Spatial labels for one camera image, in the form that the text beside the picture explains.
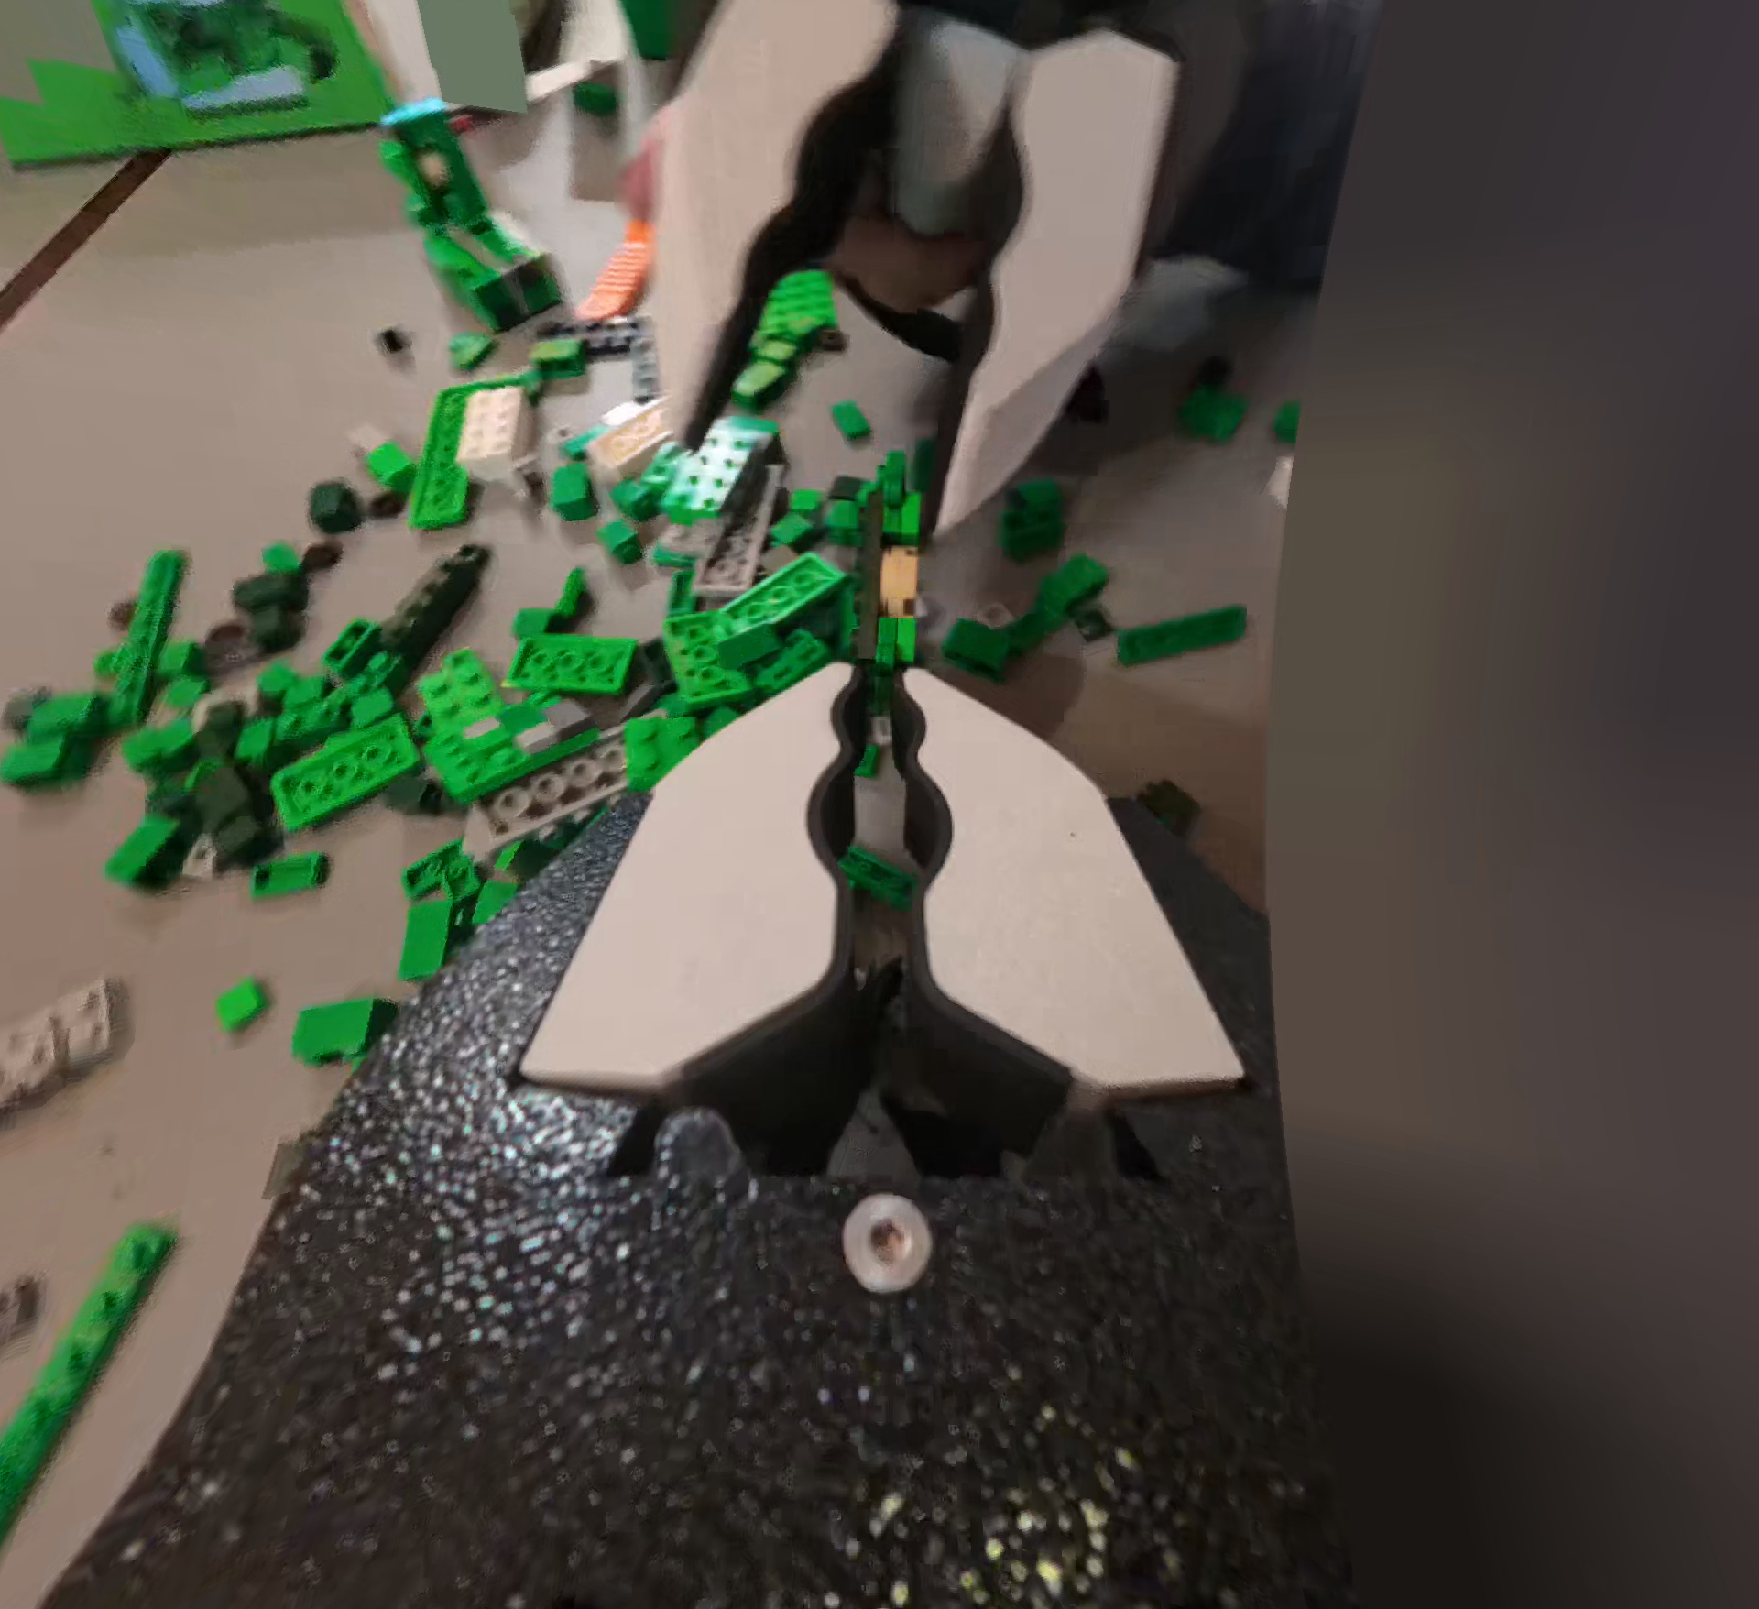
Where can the person's right hand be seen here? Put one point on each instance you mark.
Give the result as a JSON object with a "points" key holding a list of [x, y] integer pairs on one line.
{"points": [[901, 260]]}

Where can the green brick figure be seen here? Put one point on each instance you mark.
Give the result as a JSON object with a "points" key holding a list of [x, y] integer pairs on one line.
{"points": [[461, 236]]}

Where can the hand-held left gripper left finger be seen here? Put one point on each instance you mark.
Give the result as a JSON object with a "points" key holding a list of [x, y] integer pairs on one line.
{"points": [[716, 895]]}

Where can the pile of green toy bricks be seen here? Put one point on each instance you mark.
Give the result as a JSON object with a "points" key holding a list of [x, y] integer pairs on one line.
{"points": [[550, 675]]}

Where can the light grey toy brick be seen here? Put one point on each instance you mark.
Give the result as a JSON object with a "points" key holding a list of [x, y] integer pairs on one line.
{"points": [[57, 1039]]}

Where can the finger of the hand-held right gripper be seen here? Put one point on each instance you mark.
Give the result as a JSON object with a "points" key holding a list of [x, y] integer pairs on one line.
{"points": [[1086, 208], [770, 84]]}

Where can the person's right forearm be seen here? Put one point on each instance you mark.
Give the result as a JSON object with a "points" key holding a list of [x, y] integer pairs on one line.
{"points": [[1280, 97]]}

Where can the thin green brick assembly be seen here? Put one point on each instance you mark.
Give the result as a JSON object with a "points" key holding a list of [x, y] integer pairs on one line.
{"points": [[897, 565]]}

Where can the long green brick plate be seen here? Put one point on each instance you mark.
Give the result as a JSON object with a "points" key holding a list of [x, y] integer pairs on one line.
{"points": [[77, 1376]]}

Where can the green toy box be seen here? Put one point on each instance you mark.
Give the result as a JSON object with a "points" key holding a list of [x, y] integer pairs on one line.
{"points": [[221, 16]]}

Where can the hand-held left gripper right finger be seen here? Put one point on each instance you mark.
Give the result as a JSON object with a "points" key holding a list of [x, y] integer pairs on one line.
{"points": [[1060, 923]]}

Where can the orange toy brick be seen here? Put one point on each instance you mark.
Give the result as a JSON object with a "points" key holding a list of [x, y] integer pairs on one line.
{"points": [[615, 269]]}

